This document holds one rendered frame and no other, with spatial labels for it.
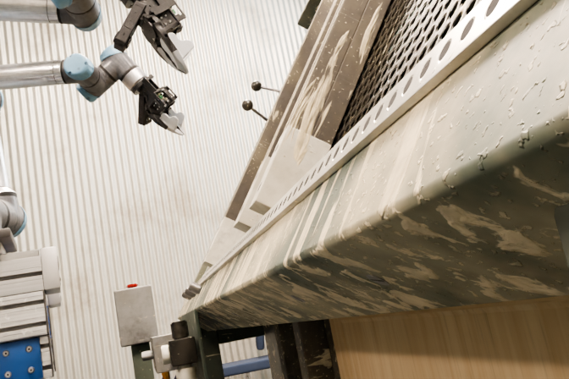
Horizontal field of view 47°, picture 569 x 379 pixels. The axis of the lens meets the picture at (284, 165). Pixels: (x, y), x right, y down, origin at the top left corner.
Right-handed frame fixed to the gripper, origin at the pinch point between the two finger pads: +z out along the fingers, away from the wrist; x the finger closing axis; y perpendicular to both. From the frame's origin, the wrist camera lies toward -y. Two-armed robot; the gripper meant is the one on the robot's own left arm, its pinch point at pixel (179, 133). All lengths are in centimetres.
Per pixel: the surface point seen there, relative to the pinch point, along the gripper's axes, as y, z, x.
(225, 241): 22, 36, -40
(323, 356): 37, 69, -56
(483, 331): 100, 64, -94
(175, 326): 13, 42, -62
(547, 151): 136, 41, -135
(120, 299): -39, 25, -32
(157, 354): -2, 44, -61
